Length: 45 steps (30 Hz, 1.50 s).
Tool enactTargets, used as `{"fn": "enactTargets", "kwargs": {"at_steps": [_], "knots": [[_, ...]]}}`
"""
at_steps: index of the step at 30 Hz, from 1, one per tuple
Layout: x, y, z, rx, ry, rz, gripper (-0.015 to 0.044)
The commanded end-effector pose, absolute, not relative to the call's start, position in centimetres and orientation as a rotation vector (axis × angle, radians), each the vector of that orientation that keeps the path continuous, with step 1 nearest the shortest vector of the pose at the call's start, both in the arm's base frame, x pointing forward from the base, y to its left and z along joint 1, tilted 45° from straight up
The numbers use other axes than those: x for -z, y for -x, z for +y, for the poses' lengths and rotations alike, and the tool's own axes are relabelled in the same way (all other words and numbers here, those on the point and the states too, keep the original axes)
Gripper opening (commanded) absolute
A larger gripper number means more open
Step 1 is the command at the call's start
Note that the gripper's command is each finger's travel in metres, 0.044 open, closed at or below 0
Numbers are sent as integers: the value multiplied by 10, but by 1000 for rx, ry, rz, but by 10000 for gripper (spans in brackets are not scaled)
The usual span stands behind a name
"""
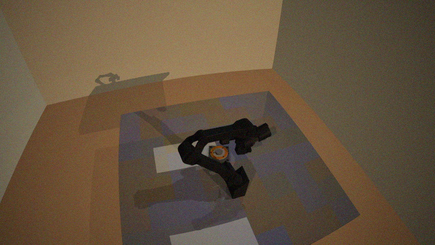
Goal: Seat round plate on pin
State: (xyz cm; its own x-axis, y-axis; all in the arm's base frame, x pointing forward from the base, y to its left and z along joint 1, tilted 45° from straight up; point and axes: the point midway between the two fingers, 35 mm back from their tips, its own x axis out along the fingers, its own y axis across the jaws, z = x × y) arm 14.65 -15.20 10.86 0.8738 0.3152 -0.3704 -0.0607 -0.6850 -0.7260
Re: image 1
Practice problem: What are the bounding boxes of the orange round plate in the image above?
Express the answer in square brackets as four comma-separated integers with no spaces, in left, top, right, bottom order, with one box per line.
[210,146,228,160]

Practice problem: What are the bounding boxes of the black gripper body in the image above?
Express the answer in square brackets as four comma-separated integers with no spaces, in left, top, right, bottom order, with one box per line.
[219,138,239,145]

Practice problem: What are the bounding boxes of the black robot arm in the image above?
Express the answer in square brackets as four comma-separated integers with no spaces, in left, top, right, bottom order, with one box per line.
[178,118,271,188]

